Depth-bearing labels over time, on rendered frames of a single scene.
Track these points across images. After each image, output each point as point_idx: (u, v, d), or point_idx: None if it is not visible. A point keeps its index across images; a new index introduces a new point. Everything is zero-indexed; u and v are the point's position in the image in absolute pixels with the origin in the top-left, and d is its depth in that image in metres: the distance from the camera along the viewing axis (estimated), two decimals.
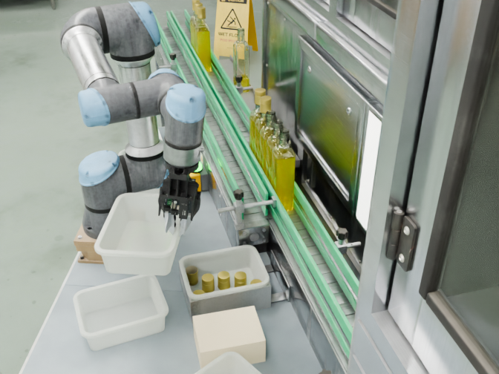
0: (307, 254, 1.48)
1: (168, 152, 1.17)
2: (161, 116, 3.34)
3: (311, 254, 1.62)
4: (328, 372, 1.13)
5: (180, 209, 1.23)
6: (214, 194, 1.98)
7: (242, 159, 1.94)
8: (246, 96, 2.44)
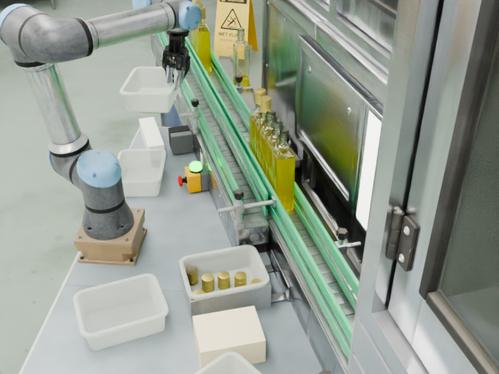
0: (307, 254, 1.48)
1: None
2: (161, 116, 3.34)
3: (311, 254, 1.62)
4: (328, 372, 1.13)
5: (176, 63, 1.87)
6: (214, 194, 1.98)
7: (242, 159, 1.94)
8: (246, 96, 2.44)
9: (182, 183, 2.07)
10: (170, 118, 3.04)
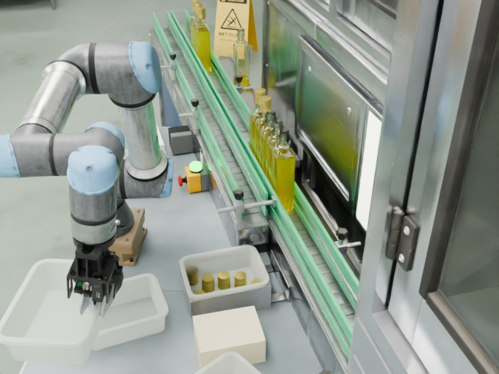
0: (307, 254, 1.48)
1: (73, 227, 0.97)
2: (161, 116, 3.34)
3: (311, 254, 1.62)
4: (328, 372, 1.13)
5: (93, 292, 1.03)
6: (214, 194, 1.98)
7: (242, 159, 1.94)
8: (246, 96, 2.44)
9: (182, 183, 2.07)
10: (170, 118, 3.04)
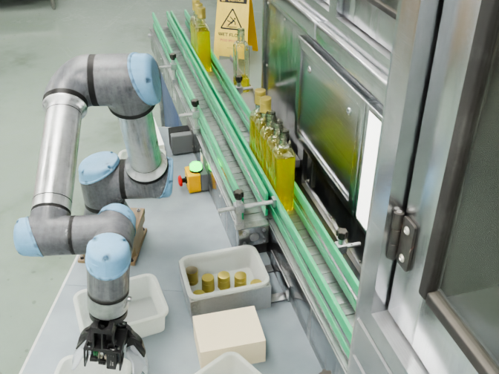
0: (307, 254, 1.48)
1: (90, 305, 1.07)
2: (161, 116, 3.34)
3: (311, 254, 1.62)
4: (328, 372, 1.13)
5: (107, 361, 1.13)
6: (214, 194, 1.98)
7: (242, 159, 1.94)
8: (246, 96, 2.44)
9: (182, 183, 2.07)
10: (170, 118, 3.04)
